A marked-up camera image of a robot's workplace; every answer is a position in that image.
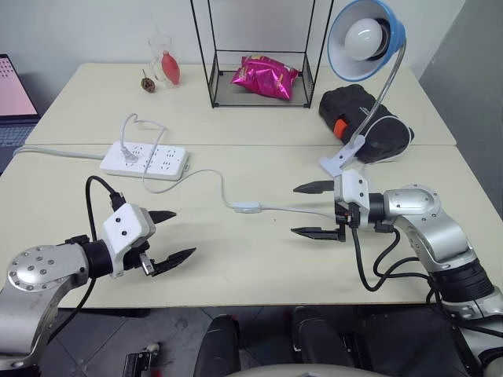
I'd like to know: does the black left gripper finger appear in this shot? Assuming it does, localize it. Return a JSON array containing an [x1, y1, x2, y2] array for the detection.
[[148, 210, 178, 227], [151, 247, 197, 278]]

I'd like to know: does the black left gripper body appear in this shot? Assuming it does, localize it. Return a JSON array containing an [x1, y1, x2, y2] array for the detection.
[[123, 239, 156, 278]]

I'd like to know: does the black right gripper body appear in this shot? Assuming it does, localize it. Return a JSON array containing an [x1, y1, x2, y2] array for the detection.
[[333, 201, 373, 242]]

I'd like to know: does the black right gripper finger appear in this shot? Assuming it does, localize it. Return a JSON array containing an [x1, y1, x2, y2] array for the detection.
[[292, 179, 336, 196], [290, 226, 340, 241]]

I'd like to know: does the blue gooseneck clip desk lamp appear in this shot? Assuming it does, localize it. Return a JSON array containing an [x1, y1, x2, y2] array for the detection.
[[318, 0, 407, 184]]

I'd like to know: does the white power strip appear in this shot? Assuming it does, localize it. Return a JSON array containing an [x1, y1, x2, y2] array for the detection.
[[99, 141, 193, 182]]

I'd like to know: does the black tool case orange latch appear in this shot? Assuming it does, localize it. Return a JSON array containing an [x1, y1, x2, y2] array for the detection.
[[318, 83, 416, 164]]

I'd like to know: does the black rounded shape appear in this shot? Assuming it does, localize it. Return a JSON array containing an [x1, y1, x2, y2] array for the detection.
[[195, 313, 242, 377], [290, 306, 357, 371]]

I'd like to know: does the pink snack bag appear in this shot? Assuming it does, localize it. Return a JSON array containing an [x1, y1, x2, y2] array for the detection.
[[230, 54, 301, 101]]

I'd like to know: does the small brown nut ornament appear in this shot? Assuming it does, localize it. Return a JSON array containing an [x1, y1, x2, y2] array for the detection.
[[140, 69, 159, 94]]

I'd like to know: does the beige rounded robot body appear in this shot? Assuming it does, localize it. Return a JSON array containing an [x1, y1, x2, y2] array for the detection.
[[231, 361, 395, 377]]

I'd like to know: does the red rubber bulb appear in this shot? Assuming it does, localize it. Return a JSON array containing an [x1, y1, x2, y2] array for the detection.
[[160, 50, 184, 87]]

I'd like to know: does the white light bulb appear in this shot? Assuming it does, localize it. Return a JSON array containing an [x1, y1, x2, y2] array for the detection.
[[344, 16, 391, 62]]

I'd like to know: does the clear drinking glass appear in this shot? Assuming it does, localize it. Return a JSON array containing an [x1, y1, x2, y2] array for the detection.
[[148, 35, 174, 84]]

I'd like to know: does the laptop with pink screen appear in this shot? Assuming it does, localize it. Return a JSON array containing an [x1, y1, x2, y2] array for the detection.
[[0, 53, 41, 148]]

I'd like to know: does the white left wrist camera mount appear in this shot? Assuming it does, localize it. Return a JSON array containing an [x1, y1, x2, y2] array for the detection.
[[100, 203, 157, 280]]

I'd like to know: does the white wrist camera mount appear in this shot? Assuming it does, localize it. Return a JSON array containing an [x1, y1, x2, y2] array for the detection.
[[333, 169, 372, 214], [100, 203, 157, 280]]

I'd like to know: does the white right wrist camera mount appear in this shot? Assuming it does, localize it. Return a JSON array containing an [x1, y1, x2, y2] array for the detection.
[[333, 169, 372, 214]]

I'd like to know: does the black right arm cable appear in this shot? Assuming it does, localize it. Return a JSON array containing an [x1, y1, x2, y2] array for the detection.
[[351, 225, 438, 294]]

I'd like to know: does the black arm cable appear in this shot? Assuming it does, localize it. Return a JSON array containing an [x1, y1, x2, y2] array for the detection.
[[46, 175, 127, 339], [351, 225, 438, 294]]

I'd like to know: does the white cable with switch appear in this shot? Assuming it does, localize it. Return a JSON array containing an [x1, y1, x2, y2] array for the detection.
[[120, 112, 416, 219]]

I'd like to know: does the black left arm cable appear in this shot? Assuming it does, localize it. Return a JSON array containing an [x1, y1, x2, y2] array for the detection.
[[46, 175, 127, 339]]

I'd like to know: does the white inline cord switch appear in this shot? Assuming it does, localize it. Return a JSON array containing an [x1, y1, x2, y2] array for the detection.
[[231, 200, 263, 214]]

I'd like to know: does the black wire shelf rack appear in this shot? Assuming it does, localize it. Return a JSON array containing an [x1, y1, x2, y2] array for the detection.
[[189, 0, 336, 110]]

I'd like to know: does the white power strip cable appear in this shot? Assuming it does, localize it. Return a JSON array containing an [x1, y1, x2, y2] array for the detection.
[[13, 145, 108, 160]]

